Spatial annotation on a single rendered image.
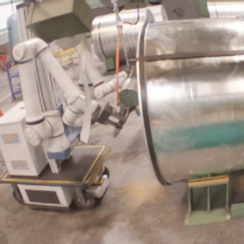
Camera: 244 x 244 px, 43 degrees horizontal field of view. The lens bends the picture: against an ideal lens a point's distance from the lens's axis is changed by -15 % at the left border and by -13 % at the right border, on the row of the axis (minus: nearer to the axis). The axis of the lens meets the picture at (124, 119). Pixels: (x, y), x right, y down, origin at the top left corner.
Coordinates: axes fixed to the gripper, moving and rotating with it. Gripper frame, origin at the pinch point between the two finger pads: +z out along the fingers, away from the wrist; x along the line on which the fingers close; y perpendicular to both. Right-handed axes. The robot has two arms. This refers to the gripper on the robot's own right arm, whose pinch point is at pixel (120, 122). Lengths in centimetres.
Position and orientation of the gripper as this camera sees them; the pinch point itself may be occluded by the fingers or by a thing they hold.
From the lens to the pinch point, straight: 212.5
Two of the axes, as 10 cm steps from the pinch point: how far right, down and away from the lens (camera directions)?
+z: 8.7, 4.4, 2.3
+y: 2.1, -7.3, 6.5
